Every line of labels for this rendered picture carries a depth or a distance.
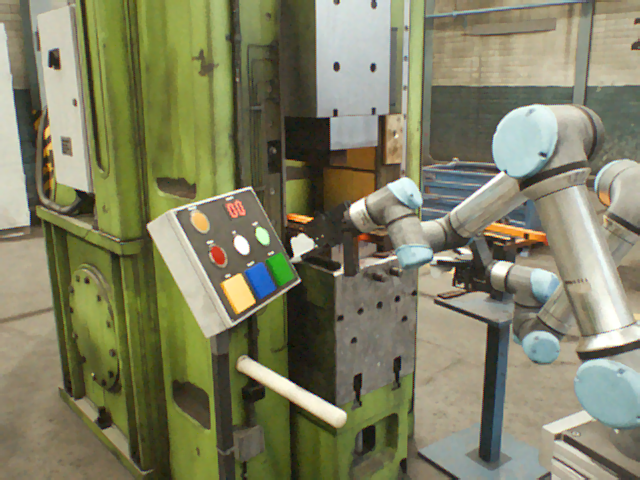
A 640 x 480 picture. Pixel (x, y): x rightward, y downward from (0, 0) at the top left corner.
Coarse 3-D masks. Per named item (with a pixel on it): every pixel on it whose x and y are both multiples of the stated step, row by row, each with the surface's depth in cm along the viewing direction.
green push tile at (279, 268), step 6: (270, 258) 148; (276, 258) 150; (282, 258) 152; (270, 264) 147; (276, 264) 149; (282, 264) 151; (270, 270) 147; (276, 270) 148; (282, 270) 150; (288, 270) 152; (276, 276) 147; (282, 276) 149; (288, 276) 151; (282, 282) 148
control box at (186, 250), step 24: (240, 192) 151; (168, 216) 127; (192, 216) 131; (216, 216) 138; (240, 216) 146; (264, 216) 155; (168, 240) 128; (192, 240) 128; (216, 240) 135; (168, 264) 130; (192, 264) 127; (216, 264) 131; (240, 264) 138; (264, 264) 146; (288, 264) 155; (192, 288) 129; (216, 288) 128; (288, 288) 151; (216, 312) 128; (240, 312) 131
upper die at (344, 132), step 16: (288, 128) 188; (304, 128) 182; (320, 128) 177; (336, 128) 175; (352, 128) 180; (368, 128) 184; (288, 144) 190; (304, 144) 184; (320, 144) 178; (336, 144) 176; (352, 144) 181; (368, 144) 185
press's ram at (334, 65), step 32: (288, 0) 170; (320, 0) 163; (352, 0) 170; (384, 0) 178; (288, 32) 173; (320, 32) 165; (352, 32) 173; (384, 32) 181; (288, 64) 175; (320, 64) 167; (352, 64) 175; (384, 64) 183; (288, 96) 178; (320, 96) 169; (352, 96) 177; (384, 96) 186
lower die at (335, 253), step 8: (304, 216) 220; (296, 224) 207; (360, 240) 191; (336, 248) 184; (360, 248) 192; (368, 248) 194; (328, 256) 185; (336, 256) 185; (360, 256) 192; (368, 256) 195
